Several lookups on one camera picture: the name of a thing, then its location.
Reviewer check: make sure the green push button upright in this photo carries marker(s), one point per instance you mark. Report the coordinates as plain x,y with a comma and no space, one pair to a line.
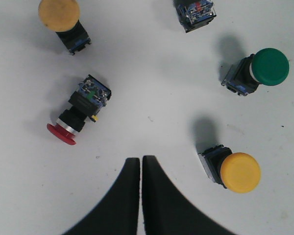
269,67

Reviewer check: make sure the green push button lying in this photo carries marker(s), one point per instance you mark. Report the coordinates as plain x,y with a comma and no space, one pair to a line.
194,14

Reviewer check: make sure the yellow push button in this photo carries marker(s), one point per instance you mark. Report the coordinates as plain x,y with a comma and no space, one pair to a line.
239,172
62,17

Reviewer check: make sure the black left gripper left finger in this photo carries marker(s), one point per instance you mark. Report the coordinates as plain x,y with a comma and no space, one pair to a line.
117,211

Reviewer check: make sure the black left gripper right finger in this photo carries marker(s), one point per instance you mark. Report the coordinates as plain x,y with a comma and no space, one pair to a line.
166,211

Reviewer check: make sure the red push button lying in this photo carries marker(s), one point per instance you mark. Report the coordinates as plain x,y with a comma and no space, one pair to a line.
86,102

